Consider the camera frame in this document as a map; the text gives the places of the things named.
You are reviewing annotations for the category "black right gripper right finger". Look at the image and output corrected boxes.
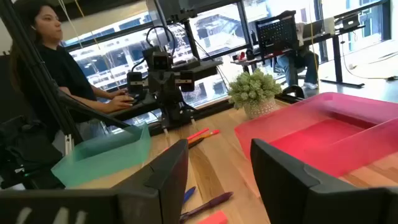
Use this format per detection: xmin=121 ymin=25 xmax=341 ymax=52
xmin=250 ymin=138 xmax=398 ymax=224

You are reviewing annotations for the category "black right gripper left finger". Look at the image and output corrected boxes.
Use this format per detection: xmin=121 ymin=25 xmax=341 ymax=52
xmin=0 ymin=138 xmax=190 ymax=224

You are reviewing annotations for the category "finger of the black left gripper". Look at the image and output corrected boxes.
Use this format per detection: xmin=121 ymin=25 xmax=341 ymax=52
xmin=126 ymin=71 xmax=144 ymax=95
xmin=180 ymin=70 xmax=196 ymax=93

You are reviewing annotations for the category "pink pencil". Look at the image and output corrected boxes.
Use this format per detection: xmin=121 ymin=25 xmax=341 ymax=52
xmin=186 ymin=128 xmax=210 ymax=141

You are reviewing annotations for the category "yellow pencil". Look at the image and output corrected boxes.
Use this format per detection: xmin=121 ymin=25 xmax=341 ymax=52
xmin=188 ymin=129 xmax=221 ymax=146

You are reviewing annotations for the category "blue pen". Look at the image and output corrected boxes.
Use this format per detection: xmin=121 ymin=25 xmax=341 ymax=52
xmin=182 ymin=185 xmax=197 ymax=205

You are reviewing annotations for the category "purple pen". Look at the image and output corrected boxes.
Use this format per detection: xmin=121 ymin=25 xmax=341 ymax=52
xmin=179 ymin=191 xmax=234 ymax=223

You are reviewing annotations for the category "pink eraser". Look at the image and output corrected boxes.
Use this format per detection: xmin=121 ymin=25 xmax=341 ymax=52
xmin=197 ymin=210 xmax=229 ymax=224

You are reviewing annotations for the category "green plastic bin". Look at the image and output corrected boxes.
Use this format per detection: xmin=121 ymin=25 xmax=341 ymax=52
xmin=51 ymin=123 xmax=152 ymax=189

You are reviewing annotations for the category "pink plastic bin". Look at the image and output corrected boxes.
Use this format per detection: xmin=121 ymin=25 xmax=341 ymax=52
xmin=234 ymin=92 xmax=398 ymax=179

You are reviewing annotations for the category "green potted plant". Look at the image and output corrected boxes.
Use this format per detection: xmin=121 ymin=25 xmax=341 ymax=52
xmin=228 ymin=68 xmax=283 ymax=121

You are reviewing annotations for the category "person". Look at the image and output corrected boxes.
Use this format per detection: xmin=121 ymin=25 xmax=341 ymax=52
xmin=9 ymin=0 xmax=136 ymax=147
xmin=275 ymin=11 xmax=321 ymax=91

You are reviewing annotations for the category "black mesh office chair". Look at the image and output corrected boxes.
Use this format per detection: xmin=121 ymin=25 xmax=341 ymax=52
xmin=255 ymin=14 xmax=307 ymax=91

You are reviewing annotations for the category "black bulky equipment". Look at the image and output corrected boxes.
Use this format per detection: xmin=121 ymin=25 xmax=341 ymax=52
xmin=0 ymin=116 xmax=65 ymax=190

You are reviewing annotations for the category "black standing desk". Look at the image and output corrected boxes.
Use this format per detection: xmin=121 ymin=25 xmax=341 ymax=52
xmin=304 ymin=26 xmax=366 ymax=88

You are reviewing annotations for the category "grey laptop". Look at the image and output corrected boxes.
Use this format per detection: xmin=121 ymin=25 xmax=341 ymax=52
xmin=341 ymin=14 xmax=361 ymax=30

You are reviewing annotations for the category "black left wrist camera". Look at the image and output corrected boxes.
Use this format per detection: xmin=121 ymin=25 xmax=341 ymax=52
xmin=151 ymin=50 xmax=174 ymax=72

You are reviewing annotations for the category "black left camera cable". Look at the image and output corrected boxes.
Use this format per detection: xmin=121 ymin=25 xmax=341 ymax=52
xmin=130 ymin=26 xmax=177 ymax=74

